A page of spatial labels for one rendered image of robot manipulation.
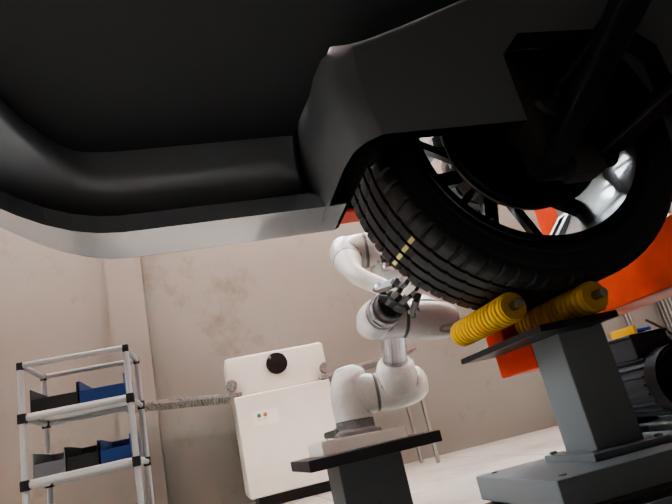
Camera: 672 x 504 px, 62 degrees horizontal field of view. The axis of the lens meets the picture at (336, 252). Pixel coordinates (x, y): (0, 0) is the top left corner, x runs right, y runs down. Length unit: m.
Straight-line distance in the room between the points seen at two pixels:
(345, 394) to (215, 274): 3.26
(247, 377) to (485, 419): 2.39
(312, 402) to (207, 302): 1.51
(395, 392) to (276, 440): 2.13
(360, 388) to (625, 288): 1.08
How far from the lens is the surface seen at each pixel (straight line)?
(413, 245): 1.07
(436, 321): 1.57
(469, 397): 5.64
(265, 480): 4.31
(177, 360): 5.19
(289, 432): 4.33
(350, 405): 2.28
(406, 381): 2.29
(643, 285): 1.65
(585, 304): 1.09
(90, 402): 2.97
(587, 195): 1.42
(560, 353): 1.13
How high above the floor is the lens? 0.36
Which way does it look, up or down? 18 degrees up
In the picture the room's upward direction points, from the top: 13 degrees counter-clockwise
